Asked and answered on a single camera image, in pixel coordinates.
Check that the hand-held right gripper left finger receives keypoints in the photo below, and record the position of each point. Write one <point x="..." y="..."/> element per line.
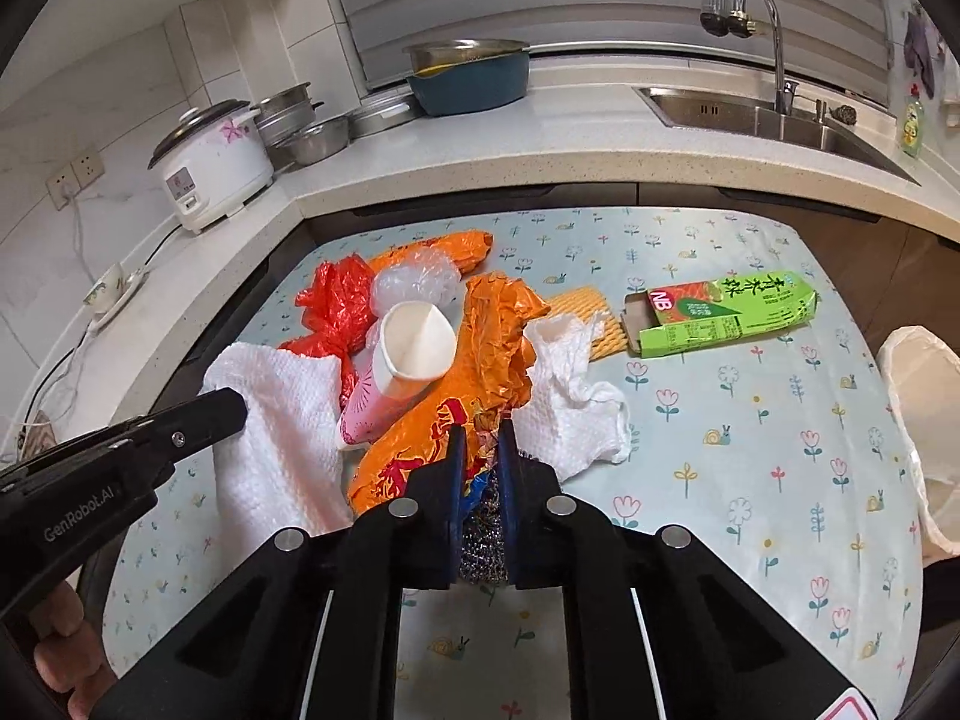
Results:
<point x="456" y="469"/>

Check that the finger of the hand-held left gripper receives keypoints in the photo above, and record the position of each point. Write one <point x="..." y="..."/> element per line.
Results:
<point x="217" y="412"/>

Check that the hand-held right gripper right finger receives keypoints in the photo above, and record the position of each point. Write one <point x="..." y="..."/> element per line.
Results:
<point x="508" y="469"/>

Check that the large white paper towel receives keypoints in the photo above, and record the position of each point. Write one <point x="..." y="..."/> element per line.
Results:
<point x="277" y="427"/>

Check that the steel wool scrubber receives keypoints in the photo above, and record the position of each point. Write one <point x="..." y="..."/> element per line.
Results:
<point x="484" y="536"/>

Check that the pink white paper cup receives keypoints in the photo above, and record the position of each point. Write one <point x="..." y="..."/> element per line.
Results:
<point x="412" y="345"/>

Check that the printed orange plastic bag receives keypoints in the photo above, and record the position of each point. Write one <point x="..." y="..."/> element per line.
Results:
<point x="487" y="330"/>

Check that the red plastic bag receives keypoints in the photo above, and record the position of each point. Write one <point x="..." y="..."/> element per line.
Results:
<point x="337" y="307"/>

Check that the yellow foam net sleeve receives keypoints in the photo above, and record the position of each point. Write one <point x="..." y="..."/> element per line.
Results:
<point x="594" y="309"/>

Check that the bin with white bag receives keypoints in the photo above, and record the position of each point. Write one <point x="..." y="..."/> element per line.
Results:
<point x="922" y="390"/>

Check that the person's left hand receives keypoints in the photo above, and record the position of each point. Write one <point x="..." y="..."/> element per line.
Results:
<point x="71" y="645"/>

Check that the crumpled white paper towel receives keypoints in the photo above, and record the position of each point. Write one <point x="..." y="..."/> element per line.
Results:
<point x="562" y="390"/>

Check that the patterned ceramic cup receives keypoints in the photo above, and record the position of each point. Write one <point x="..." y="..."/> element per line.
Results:
<point x="103" y="289"/>

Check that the clear crumpled plastic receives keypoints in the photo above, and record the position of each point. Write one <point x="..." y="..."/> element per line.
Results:
<point x="420" y="277"/>

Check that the plain orange plastic bag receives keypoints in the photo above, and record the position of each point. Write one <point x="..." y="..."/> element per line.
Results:
<point x="457" y="247"/>

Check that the floral light blue tablecloth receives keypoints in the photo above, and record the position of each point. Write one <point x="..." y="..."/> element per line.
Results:
<point x="750" y="427"/>

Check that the white rice cooker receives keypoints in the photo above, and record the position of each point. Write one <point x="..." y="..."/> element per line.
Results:
<point x="217" y="165"/>

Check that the green carton box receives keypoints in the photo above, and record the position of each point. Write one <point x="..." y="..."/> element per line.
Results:
<point x="712" y="313"/>

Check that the stainless steel bowl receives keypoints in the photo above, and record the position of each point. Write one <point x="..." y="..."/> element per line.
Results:
<point x="315" y="142"/>

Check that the stainless steel steamer pot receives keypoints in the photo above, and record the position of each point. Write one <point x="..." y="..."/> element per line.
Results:
<point x="289" y="116"/>

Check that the stainless steel tray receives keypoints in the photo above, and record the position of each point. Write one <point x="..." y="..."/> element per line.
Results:
<point x="382" y="116"/>

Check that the blue plastic basin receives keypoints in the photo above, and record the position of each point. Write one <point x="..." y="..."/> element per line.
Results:
<point x="472" y="88"/>

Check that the steel bowl in basin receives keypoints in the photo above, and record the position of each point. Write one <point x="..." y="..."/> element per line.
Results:
<point x="457" y="56"/>

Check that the stainless steel sink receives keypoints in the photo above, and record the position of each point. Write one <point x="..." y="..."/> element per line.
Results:
<point x="720" y="112"/>

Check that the dark scouring ball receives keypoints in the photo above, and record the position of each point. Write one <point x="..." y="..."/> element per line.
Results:
<point x="846" y="115"/>

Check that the chrome kitchen faucet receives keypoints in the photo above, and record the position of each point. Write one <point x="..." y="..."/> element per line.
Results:
<point x="780" y="52"/>

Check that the green dish soap bottle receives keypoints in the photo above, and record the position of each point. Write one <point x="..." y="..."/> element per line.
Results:
<point x="912" y="127"/>

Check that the grey hanging cloth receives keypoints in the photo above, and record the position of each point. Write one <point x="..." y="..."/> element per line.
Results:
<point x="921" y="45"/>

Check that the white wall socket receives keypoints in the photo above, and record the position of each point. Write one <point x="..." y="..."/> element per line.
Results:
<point x="87" y="168"/>
<point x="61" y="190"/>

